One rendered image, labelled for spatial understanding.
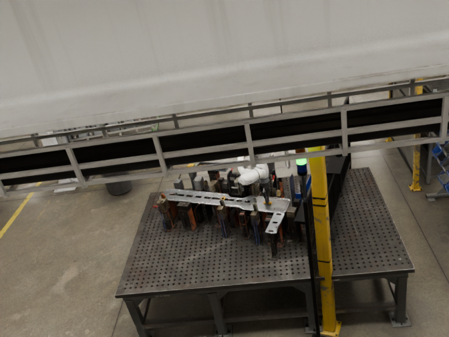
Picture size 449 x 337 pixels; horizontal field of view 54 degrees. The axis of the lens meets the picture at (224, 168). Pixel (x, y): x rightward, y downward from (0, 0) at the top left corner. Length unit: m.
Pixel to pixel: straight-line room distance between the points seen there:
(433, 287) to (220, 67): 4.44
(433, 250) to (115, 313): 3.43
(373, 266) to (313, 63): 3.52
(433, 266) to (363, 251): 1.14
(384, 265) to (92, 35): 3.63
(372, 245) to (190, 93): 3.75
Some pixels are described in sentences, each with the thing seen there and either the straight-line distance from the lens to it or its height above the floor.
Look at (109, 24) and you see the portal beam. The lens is 0.50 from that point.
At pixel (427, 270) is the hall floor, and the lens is 4.98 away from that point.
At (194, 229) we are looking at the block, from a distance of 4.53.
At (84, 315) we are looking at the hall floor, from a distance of 5.20.
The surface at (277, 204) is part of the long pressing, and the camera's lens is 4.17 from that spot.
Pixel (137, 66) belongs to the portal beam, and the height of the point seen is 3.31.
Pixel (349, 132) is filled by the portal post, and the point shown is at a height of 3.22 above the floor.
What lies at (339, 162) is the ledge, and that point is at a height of 1.43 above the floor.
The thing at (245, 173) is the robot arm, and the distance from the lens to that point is 3.89.
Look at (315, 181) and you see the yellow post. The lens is 3.26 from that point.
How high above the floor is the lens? 3.45
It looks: 30 degrees down
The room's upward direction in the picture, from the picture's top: 12 degrees counter-clockwise
